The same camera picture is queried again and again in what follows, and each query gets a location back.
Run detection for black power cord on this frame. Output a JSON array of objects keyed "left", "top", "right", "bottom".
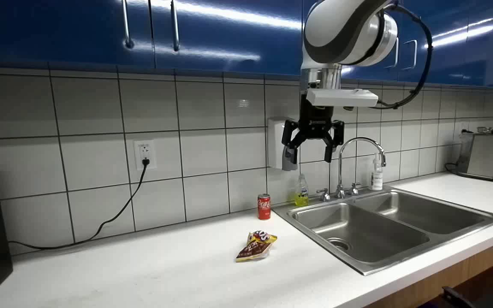
[{"left": 7, "top": 158, "right": 152, "bottom": 254}]

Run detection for chrome gooseneck faucet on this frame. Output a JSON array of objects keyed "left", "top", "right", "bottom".
[{"left": 313, "top": 136, "right": 388, "bottom": 204}]

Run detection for silver toaster appliance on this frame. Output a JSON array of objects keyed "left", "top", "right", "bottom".
[{"left": 455, "top": 122, "right": 493, "bottom": 187}]

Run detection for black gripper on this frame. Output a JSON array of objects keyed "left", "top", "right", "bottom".
[{"left": 281, "top": 93, "right": 347, "bottom": 165}]

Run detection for white wall soap dispenser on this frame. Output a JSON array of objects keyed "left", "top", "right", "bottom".
[{"left": 267, "top": 117, "right": 301, "bottom": 174}]

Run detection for silver cabinet handle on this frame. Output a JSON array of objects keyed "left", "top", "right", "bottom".
[
  {"left": 169, "top": 0, "right": 181, "bottom": 54},
  {"left": 409, "top": 38, "right": 421, "bottom": 73},
  {"left": 390, "top": 37, "right": 402, "bottom": 71},
  {"left": 120, "top": 0, "right": 135, "bottom": 52}
]

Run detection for round metal sink drain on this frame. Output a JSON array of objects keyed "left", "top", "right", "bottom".
[{"left": 327, "top": 237, "right": 351, "bottom": 254}]

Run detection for black chair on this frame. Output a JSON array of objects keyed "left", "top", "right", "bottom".
[{"left": 440, "top": 273, "right": 493, "bottom": 308}]

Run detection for yellow dish soap bottle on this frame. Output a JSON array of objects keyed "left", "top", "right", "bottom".
[{"left": 291, "top": 174, "right": 313, "bottom": 210}]

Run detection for stainless steel double sink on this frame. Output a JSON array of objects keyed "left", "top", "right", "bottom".
[{"left": 272, "top": 187, "right": 493, "bottom": 278}]

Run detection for white wall power outlet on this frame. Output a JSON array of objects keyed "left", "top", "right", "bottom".
[{"left": 133, "top": 139, "right": 159, "bottom": 172}]

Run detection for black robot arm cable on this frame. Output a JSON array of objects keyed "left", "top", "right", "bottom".
[{"left": 373, "top": 3, "right": 435, "bottom": 112}]

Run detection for red soda can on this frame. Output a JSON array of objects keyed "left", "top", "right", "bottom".
[{"left": 257, "top": 192, "right": 274, "bottom": 223}]

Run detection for yellow brown chips packet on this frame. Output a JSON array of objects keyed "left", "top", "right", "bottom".
[{"left": 234, "top": 230, "right": 279, "bottom": 264}]

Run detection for blue glossy wall cabinets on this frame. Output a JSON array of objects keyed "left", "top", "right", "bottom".
[{"left": 0, "top": 0, "right": 493, "bottom": 92}]

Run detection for small white bottle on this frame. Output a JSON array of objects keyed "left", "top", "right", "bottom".
[{"left": 370, "top": 158, "right": 387, "bottom": 194}]

